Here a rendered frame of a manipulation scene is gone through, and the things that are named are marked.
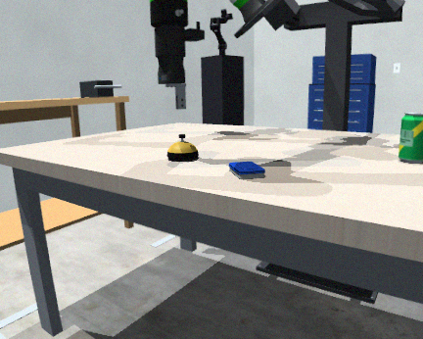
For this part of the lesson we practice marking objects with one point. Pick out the green drink can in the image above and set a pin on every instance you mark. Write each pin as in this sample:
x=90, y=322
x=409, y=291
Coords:
x=411, y=138

